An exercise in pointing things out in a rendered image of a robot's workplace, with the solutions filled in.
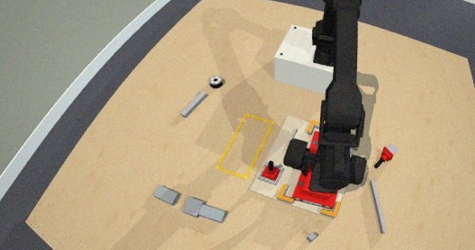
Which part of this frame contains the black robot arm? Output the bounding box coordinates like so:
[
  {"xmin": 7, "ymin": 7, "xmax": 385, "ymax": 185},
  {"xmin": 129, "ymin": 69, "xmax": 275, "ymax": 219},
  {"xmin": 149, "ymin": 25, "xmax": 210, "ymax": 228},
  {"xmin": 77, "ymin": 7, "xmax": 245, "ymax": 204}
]
[{"xmin": 309, "ymin": 0, "xmax": 365, "ymax": 193}]

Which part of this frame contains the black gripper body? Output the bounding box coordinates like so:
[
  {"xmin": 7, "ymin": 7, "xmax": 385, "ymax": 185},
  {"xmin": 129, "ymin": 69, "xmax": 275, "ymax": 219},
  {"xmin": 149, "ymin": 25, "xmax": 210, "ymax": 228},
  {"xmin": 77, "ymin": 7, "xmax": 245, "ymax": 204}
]
[{"xmin": 283, "ymin": 138, "xmax": 367, "ymax": 185}]

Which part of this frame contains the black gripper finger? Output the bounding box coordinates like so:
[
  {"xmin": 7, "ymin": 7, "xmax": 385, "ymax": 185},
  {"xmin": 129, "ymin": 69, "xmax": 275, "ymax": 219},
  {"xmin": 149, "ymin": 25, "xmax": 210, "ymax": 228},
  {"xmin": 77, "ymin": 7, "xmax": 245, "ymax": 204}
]
[{"xmin": 292, "ymin": 147, "xmax": 310, "ymax": 176}]

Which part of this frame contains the grey metal rod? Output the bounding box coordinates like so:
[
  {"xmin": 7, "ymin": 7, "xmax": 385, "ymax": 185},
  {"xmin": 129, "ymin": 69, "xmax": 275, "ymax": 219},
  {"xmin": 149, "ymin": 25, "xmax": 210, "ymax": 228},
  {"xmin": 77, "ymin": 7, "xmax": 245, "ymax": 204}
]
[{"xmin": 370, "ymin": 180, "xmax": 386, "ymax": 234}]

